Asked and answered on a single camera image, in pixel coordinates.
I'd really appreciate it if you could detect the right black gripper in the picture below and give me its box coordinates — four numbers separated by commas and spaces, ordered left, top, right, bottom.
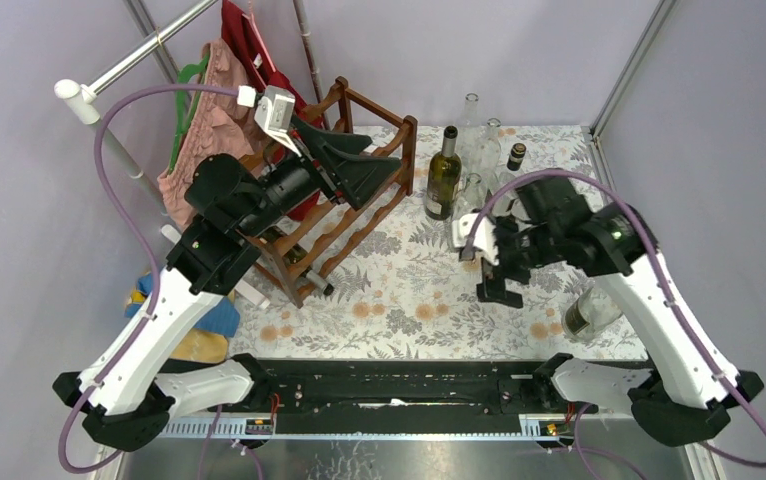
475, 215, 561, 308

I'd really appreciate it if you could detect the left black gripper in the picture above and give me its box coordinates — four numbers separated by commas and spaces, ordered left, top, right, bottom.
235, 111, 397, 237

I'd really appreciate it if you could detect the clear square glass bottle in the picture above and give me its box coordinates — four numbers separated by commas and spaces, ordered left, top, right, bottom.
452, 173, 488, 221

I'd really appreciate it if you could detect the green wine bottle brown label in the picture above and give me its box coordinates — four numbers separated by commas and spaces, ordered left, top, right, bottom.
261, 226, 334, 296

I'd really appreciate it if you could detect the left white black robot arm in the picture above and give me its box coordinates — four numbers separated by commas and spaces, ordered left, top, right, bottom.
53, 118, 402, 452

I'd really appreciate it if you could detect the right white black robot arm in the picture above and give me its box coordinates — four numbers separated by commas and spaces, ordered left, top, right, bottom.
452, 170, 764, 447

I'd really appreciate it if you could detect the green wine bottle silver neck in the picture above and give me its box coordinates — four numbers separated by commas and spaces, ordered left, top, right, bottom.
424, 125, 462, 220

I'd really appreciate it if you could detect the brown wooden wine rack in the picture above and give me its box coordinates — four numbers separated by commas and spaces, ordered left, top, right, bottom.
249, 76, 418, 308

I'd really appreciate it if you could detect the clear bottle dark label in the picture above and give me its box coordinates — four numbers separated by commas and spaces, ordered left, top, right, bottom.
562, 284, 622, 343

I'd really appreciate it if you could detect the clear tall bottle back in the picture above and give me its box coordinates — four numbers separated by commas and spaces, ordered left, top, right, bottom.
456, 92, 481, 167

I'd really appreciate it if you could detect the clear round bottle back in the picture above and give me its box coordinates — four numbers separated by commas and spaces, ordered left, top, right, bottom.
469, 118, 501, 187

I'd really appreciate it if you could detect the clear bottle black cap rear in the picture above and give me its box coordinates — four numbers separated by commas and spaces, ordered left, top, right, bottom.
491, 142, 527, 192

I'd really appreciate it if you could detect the floral tablecloth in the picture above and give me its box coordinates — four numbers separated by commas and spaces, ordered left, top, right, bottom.
229, 126, 646, 360

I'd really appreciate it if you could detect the pink hanging garment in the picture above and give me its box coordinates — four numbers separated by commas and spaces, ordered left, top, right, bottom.
158, 39, 266, 230

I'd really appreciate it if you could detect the green clothes hanger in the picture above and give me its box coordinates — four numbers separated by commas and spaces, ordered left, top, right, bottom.
166, 51, 210, 175

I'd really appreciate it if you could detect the red hanging garment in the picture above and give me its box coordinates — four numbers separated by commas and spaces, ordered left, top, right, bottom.
220, 0, 331, 223

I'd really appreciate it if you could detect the blue cloth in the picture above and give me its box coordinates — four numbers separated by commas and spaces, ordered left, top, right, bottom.
124, 271, 240, 338

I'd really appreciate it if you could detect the yellow cloth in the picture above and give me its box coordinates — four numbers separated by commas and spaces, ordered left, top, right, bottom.
124, 274, 237, 365

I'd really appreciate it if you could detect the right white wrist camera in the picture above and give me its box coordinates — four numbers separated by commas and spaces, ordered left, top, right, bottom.
450, 213, 499, 266

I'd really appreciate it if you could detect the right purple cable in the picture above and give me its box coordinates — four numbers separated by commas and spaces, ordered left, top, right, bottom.
460, 168, 766, 469

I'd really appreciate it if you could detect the purple cable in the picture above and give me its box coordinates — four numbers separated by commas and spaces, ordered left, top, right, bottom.
460, 168, 766, 469
57, 84, 242, 475

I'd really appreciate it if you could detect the white slotted cable duct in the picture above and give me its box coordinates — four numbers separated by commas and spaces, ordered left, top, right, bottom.
157, 413, 580, 443

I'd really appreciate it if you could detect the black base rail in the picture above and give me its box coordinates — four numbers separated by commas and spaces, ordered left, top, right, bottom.
156, 357, 653, 436

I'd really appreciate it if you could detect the silver clothes rail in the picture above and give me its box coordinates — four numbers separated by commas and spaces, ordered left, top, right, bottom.
53, 0, 217, 215

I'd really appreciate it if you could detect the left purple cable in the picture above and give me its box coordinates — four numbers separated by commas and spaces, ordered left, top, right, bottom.
57, 84, 242, 475

